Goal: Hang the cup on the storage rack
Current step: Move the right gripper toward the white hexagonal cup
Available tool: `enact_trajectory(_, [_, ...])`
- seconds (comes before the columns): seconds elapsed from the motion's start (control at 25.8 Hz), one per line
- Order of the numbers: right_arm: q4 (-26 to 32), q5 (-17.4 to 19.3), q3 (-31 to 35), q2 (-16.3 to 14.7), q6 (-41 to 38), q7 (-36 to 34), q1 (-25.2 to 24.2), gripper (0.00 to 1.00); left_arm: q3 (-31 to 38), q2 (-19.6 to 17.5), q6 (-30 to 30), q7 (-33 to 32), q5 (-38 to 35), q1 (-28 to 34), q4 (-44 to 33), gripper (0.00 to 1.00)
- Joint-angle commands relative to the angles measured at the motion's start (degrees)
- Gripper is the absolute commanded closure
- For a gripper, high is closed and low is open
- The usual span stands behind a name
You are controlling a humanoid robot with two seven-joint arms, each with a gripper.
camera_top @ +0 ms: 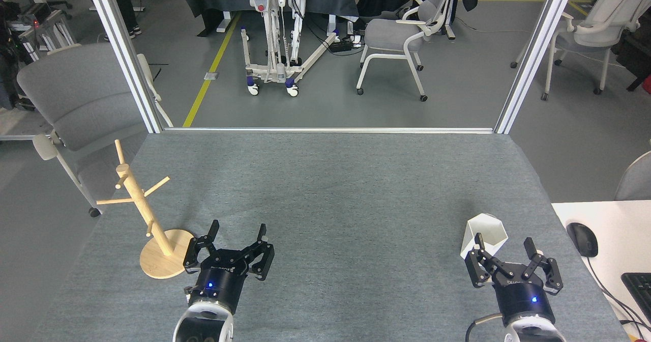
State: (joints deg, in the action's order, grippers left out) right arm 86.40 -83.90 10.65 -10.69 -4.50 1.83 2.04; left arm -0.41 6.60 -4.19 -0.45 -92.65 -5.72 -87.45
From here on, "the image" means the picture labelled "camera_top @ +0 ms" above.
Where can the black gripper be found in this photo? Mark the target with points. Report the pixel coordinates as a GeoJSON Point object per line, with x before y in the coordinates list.
{"type": "Point", "coordinates": [218, 281]}
{"type": "Point", "coordinates": [524, 298]}

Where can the white faceted cup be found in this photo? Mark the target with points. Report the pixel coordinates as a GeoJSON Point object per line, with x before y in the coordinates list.
{"type": "Point", "coordinates": [483, 232]}

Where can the wooden cup rack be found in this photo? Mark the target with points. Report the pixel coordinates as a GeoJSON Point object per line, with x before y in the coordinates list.
{"type": "Point", "coordinates": [165, 260]}

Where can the black computer mouse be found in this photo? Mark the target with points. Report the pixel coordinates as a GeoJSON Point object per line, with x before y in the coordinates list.
{"type": "Point", "coordinates": [582, 239]}

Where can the white desk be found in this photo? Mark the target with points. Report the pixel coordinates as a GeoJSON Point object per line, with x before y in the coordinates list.
{"type": "Point", "coordinates": [620, 230]}

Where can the grey felt table mat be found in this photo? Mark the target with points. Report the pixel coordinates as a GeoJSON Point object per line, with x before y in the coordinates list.
{"type": "Point", "coordinates": [330, 189]}

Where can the black keyboard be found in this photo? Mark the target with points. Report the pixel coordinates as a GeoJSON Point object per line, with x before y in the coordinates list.
{"type": "Point", "coordinates": [640, 288]}

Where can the grey chair backrest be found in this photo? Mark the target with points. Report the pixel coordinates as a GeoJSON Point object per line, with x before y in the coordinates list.
{"type": "Point", "coordinates": [638, 181]}

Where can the metal floor plate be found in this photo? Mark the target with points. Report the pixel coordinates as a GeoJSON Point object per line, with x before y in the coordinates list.
{"type": "Point", "coordinates": [211, 76]}

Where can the large grey fabric chair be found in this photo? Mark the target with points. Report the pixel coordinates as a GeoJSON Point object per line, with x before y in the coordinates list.
{"type": "Point", "coordinates": [76, 97]}

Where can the black power strip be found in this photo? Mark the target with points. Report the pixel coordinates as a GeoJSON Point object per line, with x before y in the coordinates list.
{"type": "Point", "coordinates": [339, 46]}

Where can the white mesh office chair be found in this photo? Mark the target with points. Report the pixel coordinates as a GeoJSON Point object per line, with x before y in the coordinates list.
{"type": "Point", "coordinates": [595, 34]}

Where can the person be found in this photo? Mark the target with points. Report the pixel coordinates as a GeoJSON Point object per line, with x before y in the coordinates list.
{"type": "Point", "coordinates": [124, 6]}

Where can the metal equipment cart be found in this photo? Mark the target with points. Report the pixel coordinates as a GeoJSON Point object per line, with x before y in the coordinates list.
{"type": "Point", "coordinates": [48, 26]}

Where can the silver table edge rail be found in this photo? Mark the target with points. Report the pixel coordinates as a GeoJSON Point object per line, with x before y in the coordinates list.
{"type": "Point", "coordinates": [330, 130]}

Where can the silver right frame post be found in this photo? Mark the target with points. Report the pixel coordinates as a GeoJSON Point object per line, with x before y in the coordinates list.
{"type": "Point", "coordinates": [534, 57]}

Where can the silver frame post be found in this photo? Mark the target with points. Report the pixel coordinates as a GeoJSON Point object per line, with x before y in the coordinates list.
{"type": "Point", "coordinates": [534, 57]}
{"type": "Point", "coordinates": [122, 52]}

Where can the silver left frame post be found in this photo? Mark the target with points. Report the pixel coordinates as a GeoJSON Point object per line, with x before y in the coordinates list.
{"type": "Point", "coordinates": [122, 52]}

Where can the grey office chair white frame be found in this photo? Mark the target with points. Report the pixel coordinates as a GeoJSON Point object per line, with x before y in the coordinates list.
{"type": "Point", "coordinates": [391, 31]}

